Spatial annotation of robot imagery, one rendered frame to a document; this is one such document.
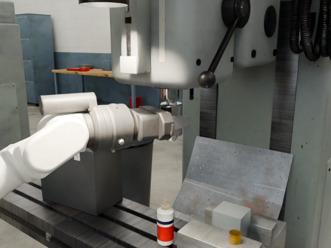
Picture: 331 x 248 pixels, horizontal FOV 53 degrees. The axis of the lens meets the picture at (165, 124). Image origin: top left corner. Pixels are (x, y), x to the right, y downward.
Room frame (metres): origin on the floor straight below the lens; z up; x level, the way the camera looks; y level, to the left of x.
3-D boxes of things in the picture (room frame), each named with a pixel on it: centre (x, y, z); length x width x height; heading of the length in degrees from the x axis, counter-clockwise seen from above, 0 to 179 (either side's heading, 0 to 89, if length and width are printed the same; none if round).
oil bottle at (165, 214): (0.71, 0.00, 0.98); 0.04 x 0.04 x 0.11
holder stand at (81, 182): (0.93, 0.25, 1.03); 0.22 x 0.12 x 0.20; 60
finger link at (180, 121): (0.66, -0.03, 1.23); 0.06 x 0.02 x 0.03; 121
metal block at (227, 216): (0.60, -0.13, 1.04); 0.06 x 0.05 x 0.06; 55
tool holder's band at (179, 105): (0.69, -0.01, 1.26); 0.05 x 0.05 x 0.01
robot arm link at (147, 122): (0.64, 0.07, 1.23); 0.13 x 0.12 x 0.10; 31
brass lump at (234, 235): (0.54, -0.13, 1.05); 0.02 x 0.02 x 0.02
